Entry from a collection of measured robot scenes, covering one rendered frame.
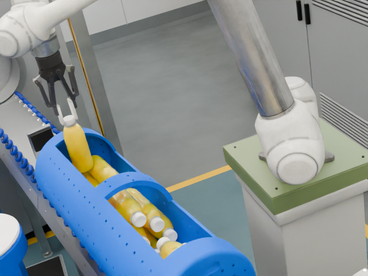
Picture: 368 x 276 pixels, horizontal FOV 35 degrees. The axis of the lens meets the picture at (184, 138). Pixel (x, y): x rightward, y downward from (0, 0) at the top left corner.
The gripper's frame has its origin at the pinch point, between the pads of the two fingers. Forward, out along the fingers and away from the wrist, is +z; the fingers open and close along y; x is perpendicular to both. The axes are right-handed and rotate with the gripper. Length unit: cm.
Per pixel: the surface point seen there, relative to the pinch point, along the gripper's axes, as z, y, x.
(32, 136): 26, 4, -50
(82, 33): -2, -33, -65
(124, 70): 132, -148, -337
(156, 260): 13, 7, 68
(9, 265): 36, 35, 10
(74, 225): 22.0, 14.5, 26.9
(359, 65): 56, -161, -38
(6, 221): 30.3, 29.1, -5.3
